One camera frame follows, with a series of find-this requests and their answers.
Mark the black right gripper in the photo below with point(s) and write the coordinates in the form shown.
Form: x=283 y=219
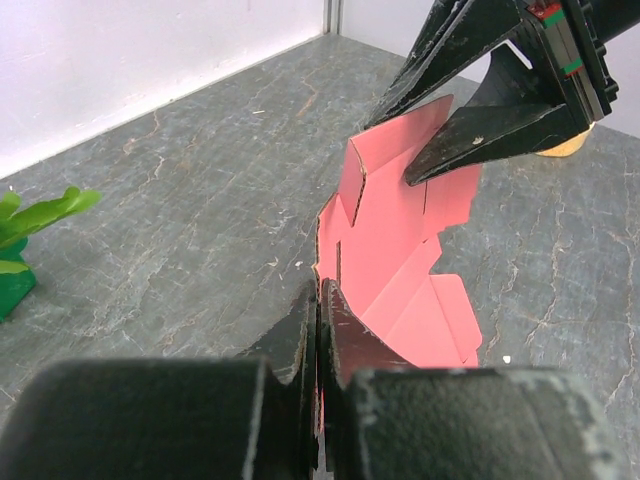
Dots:
x=565 y=41

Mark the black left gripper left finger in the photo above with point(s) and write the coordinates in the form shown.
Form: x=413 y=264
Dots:
x=249 y=416

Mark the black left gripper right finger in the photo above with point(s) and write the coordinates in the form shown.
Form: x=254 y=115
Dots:
x=385 y=418

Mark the pink paper box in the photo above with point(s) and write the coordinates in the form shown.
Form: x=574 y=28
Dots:
x=378 y=238

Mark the yellow masking tape roll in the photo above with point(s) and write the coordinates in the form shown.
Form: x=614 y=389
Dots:
x=569 y=147

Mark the green plastic tray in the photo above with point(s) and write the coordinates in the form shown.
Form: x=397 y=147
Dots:
x=16 y=279

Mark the green leafy vegetable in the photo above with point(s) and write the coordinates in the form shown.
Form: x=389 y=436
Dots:
x=18 y=224

